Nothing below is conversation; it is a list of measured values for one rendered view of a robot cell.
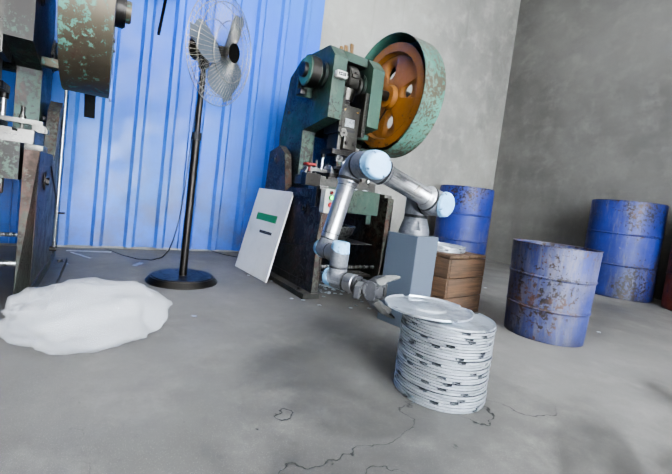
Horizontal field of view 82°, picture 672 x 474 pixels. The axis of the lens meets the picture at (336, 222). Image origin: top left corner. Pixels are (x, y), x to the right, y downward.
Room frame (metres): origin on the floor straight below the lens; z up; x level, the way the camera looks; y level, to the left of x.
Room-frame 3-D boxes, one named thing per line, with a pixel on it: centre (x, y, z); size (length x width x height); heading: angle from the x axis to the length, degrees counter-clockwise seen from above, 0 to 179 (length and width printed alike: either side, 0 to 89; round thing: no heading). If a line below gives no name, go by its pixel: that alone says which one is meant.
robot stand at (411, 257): (1.92, -0.39, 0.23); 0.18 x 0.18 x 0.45; 43
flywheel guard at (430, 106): (2.82, -0.19, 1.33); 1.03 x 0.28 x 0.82; 33
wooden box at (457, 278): (2.34, -0.65, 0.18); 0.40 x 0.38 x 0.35; 40
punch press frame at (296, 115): (2.67, 0.12, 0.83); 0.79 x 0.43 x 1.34; 33
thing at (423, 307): (1.28, -0.34, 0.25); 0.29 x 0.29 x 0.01
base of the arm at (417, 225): (1.92, -0.39, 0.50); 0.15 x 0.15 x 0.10
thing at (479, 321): (1.23, -0.40, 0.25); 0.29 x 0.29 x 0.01
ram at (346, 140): (2.51, 0.01, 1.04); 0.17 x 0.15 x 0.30; 33
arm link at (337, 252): (1.57, -0.02, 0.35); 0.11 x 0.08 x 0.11; 30
